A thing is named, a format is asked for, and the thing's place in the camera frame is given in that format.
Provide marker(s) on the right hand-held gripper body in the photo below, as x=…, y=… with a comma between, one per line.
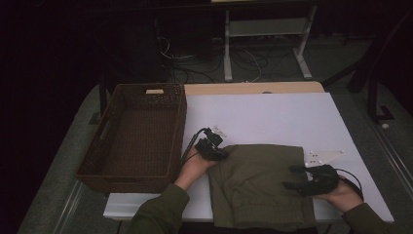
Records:
x=319, y=182

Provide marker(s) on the brown woven basket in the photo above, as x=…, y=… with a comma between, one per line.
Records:
x=136, y=139

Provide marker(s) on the person's left hand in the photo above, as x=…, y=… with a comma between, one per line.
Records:
x=195, y=169

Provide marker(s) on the small white round knob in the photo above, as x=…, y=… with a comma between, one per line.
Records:
x=385, y=125

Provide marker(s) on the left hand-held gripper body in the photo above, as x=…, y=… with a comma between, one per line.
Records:
x=207, y=148

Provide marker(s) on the dark metal stand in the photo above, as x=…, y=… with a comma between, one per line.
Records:
x=373, y=65

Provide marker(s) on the olive green pants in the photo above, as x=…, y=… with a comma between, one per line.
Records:
x=259, y=188

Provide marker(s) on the white metal stand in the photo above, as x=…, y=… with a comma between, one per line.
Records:
x=268, y=27

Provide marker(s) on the grey metal rail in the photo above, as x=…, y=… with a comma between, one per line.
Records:
x=69, y=208
x=394, y=159

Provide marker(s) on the person's right hand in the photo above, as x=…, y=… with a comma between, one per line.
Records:
x=341, y=196

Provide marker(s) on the black metal table leg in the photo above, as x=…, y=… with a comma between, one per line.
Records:
x=103, y=97

